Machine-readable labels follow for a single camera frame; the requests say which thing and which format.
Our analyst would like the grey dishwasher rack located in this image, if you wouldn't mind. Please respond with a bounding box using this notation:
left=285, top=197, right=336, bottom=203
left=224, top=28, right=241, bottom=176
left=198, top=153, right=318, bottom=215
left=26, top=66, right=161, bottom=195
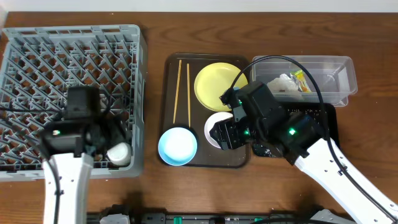
left=1, top=24, right=147, bottom=182

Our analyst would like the white bowl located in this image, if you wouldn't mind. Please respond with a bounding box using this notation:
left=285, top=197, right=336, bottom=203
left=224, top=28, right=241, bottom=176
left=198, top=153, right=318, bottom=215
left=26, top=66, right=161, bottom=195
left=204, top=112, right=233, bottom=149

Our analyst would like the clear plastic bin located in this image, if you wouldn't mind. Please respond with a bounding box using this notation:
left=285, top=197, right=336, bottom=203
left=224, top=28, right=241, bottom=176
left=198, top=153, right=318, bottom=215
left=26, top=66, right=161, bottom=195
left=250, top=55, right=358, bottom=107

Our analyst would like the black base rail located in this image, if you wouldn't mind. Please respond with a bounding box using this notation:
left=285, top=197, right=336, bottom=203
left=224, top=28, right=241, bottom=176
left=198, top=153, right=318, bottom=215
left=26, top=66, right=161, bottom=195
left=86, top=203, right=355, bottom=224

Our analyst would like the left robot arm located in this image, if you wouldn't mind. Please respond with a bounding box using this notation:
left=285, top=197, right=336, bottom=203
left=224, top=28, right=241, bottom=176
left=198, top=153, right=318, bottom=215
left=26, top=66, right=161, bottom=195
left=39, top=86, right=132, bottom=223

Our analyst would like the white tissue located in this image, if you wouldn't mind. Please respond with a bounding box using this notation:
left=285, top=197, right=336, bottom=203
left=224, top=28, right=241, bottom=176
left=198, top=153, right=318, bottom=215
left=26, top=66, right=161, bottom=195
left=267, top=73, right=298, bottom=92

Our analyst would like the black waste tray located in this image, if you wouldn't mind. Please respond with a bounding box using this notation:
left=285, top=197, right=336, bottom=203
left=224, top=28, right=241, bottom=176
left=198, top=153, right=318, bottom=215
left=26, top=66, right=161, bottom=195
left=251, top=101, right=340, bottom=158

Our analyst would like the white cup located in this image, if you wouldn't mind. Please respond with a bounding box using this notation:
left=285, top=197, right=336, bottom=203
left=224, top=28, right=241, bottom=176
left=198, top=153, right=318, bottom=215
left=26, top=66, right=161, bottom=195
left=106, top=142, right=132, bottom=167

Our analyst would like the dark brown serving tray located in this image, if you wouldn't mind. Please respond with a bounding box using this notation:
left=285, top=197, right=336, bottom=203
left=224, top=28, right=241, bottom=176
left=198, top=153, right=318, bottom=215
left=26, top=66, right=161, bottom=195
left=160, top=53, right=251, bottom=169

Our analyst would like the light blue bowl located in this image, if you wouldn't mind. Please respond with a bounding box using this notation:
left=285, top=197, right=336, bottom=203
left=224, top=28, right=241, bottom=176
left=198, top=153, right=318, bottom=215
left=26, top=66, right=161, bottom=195
left=158, top=127, right=198, bottom=166

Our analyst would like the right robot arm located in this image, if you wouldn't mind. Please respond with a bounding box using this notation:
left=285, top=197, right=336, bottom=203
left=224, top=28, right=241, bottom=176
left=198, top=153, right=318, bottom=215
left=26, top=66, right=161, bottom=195
left=209, top=82, right=397, bottom=223

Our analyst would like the yellow plate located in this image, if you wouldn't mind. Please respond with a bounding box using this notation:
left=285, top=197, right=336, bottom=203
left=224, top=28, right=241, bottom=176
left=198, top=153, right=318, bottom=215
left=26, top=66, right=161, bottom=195
left=194, top=62, right=241, bottom=112

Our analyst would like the green snack wrapper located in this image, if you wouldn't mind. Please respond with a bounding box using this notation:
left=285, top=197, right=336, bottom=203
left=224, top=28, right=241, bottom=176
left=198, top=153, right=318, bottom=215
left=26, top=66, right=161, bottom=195
left=290, top=70, right=312, bottom=93

